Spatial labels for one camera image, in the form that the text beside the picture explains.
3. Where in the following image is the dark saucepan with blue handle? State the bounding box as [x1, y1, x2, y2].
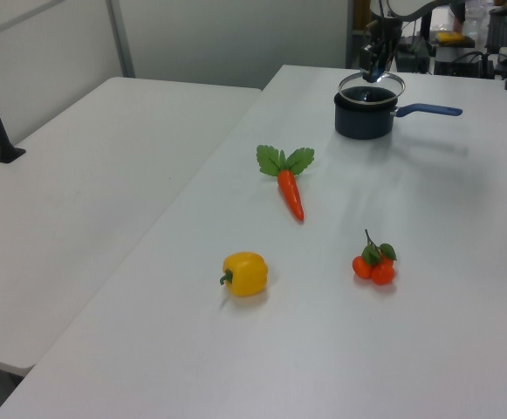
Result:
[333, 86, 464, 141]

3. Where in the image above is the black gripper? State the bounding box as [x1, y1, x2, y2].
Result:
[359, 17, 403, 84]

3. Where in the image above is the yellow toy bell pepper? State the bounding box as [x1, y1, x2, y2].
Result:
[218, 251, 270, 299]

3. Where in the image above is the orange toy carrot with leaves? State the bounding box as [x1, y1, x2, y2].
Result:
[256, 144, 316, 224]

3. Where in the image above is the toy tangerine cluster with leaves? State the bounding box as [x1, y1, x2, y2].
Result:
[351, 229, 399, 286]

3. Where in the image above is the glass lid with blue knob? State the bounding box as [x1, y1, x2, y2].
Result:
[337, 72, 407, 106]

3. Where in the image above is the black electronic equipment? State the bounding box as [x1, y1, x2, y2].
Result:
[434, 45, 501, 79]

